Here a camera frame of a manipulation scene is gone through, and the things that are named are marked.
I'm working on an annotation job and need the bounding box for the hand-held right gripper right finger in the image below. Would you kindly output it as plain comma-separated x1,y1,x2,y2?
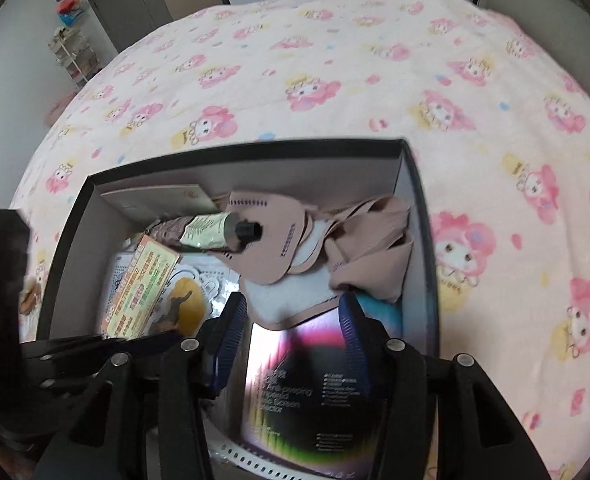
338,293,552,480

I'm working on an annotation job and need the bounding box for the round cartoon sticker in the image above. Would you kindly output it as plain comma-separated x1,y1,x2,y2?
161,276,212,337

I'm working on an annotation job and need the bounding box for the black screen protector package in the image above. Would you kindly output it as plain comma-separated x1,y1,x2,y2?
239,305,392,470

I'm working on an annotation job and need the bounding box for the black cardboard box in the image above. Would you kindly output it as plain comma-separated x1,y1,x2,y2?
35,137,442,480

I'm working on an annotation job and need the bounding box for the brown hand cream tube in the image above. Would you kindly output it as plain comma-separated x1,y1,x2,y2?
147,211,264,254

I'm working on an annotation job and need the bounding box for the grey door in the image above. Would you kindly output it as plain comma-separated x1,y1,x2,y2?
70,0,174,52

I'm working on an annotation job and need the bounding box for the orange printed card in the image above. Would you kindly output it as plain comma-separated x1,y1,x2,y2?
100,235,182,341

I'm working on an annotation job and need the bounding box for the pink printed blanket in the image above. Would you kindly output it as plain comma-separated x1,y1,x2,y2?
10,0,590,480

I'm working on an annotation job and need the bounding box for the pink boxes pile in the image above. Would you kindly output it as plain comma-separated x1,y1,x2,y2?
44,92,77,127

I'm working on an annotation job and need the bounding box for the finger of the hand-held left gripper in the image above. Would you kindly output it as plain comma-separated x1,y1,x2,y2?
38,329,183,391
21,333,128,356

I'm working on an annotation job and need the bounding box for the white shelf rack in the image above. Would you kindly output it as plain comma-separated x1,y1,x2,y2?
49,30,99,89

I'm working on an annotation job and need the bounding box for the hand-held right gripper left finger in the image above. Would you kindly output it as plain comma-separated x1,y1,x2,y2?
35,291,249,480

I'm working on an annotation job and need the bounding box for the beige headboard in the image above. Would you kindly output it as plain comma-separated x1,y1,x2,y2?
477,0,590,63

